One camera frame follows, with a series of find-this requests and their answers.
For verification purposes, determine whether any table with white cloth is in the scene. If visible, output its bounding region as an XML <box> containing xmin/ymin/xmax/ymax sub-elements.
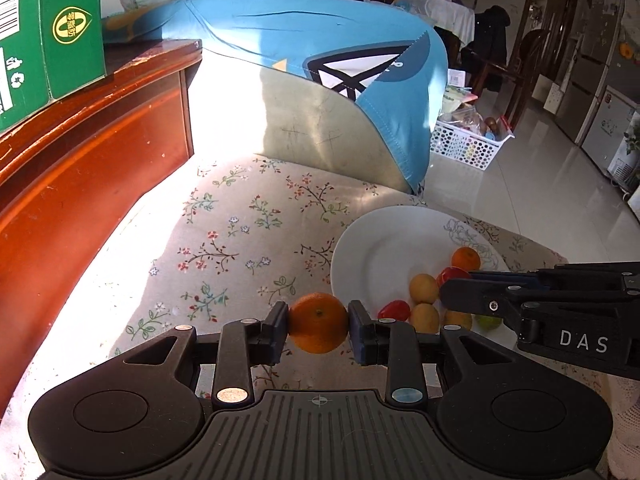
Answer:
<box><xmin>394</xmin><ymin>0</ymin><xmax>477</xmax><ymax>47</ymax></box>

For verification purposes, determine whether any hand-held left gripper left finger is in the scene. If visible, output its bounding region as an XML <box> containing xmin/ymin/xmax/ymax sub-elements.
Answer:
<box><xmin>107</xmin><ymin>302</ymin><xmax>290</xmax><ymax>411</ymax></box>

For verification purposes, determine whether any green cardboard box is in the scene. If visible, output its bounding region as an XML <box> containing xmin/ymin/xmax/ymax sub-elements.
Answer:
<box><xmin>0</xmin><ymin>0</ymin><xmax>107</xmax><ymax>134</ymax></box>

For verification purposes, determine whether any floral tablecloth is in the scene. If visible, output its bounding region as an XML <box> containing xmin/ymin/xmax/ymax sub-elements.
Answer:
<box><xmin>10</xmin><ymin>155</ymin><xmax>640</xmax><ymax>480</ymax></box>

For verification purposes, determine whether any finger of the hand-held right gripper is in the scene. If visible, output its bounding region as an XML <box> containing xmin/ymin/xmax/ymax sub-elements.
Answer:
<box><xmin>439</xmin><ymin>279</ymin><xmax>626</xmax><ymax>331</ymax></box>
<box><xmin>470</xmin><ymin>262</ymin><xmax>640</xmax><ymax>292</ymax></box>

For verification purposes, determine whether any white floral plate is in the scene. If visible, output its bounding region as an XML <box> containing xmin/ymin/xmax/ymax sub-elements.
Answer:
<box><xmin>330</xmin><ymin>205</ymin><xmax>511</xmax><ymax>337</ymax></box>

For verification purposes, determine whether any dark jacket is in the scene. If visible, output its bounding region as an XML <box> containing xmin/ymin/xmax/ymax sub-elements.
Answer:
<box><xmin>474</xmin><ymin>5</ymin><xmax>512</xmax><ymax>78</ymax></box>

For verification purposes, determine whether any brown kiwi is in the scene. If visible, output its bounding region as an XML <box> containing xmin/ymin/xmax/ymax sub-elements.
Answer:
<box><xmin>410</xmin><ymin>303</ymin><xmax>441</xmax><ymax>335</ymax></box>
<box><xmin>444</xmin><ymin>310</ymin><xmax>473</xmax><ymax>332</ymax></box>
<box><xmin>409</xmin><ymin>273</ymin><xmax>441</xmax><ymax>305</ymax></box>

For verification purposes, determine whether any red wooden cabinet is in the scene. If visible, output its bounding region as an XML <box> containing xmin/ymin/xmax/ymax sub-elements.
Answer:
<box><xmin>0</xmin><ymin>39</ymin><xmax>203</xmax><ymax>413</ymax></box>

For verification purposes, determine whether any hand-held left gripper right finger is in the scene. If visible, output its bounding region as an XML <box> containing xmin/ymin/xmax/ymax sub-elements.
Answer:
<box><xmin>348</xmin><ymin>301</ymin><xmax>531</xmax><ymax>406</ymax></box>

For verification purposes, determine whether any pale snack bag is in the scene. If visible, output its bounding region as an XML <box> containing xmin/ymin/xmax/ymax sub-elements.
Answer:
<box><xmin>442</xmin><ymin>85</ymin><xmax>473</xmax><ymax>117</ymax></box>

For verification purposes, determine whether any beige cushion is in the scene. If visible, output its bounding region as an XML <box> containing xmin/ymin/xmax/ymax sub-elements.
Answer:
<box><xmin>259</xmin><ymin>67</ymin><xmax>417</xmax><ymax>194</ymax></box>

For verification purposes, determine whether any white perforated basket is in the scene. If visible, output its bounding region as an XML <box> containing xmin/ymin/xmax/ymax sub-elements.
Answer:
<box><xmin>430</xmin><ymin>119</ymin><xmax>516</xmax><ymax>172</ymax></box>

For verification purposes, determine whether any orange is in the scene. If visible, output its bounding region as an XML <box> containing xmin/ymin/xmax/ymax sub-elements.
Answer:
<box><xmin>451</xmin><ymin>246</ymin><xmax>482</xmax><ymax>272</ymax></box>
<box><xmin>289</xmin><ymin>292</ymin><xmax>351</xmax><ymax>355</ymax></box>

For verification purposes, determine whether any red cherry tomato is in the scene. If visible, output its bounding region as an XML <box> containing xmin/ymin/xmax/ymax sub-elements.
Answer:
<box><xmin>436</xmin><ymin>266</ymin><xmax>473</xmax><ymax>288</ymax></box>
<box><xmin>377</xmin><ymin>300</ymin><xmax>412</xmax><ymax>322</ymax></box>

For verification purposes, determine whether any white appliance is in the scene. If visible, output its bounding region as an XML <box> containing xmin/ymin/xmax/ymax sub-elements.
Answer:
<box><xmin>602</xmin><ymin>110</ymin><xmax>640</xmax><ymax>193</ymax></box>

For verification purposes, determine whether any brown wooden door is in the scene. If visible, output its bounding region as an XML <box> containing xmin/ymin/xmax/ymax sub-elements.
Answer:
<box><xmin>515</xmin><ymin>0</ymin><xmax>582</xmax><ymax>111</ymax></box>

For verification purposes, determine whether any blue printed cloth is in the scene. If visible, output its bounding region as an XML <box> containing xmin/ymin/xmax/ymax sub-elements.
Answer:
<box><xmin>102</xmin><ymin>0</ymin><xmax>449</xmax><ymax>196</ymax></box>

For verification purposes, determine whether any grey refrigerator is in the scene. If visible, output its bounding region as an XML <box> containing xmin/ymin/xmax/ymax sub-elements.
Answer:
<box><xmin>569</xmin><ymin>0</ymin><xmax>640</xmax><ymax>147</ymax></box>

